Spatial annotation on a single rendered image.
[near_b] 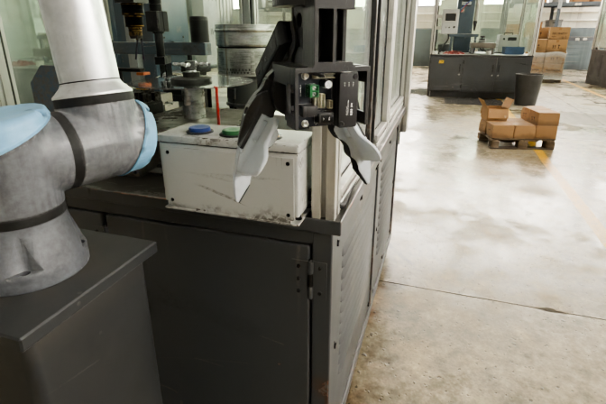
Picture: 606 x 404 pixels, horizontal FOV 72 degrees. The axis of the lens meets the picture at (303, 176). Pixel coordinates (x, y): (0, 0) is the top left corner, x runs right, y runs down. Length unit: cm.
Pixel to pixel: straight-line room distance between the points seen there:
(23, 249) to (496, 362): 147
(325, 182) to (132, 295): 38
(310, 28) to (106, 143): 41
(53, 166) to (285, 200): 36
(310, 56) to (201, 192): 50
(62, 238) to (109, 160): 13
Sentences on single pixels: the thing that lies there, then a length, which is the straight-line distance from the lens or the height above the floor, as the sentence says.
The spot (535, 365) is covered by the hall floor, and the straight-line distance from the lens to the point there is 175.
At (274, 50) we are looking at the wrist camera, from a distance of 43.
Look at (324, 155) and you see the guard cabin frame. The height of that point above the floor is 87.
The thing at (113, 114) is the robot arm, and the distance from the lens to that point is 69.
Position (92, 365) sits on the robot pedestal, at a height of 62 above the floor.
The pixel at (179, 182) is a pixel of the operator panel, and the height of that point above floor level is 81.
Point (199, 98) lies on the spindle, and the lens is 119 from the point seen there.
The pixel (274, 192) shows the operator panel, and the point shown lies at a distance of 74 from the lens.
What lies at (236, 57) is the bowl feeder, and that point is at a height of 98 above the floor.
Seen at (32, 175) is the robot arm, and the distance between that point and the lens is 64.
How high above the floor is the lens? 108
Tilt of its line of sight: 19 degrees down
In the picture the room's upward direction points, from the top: straight up
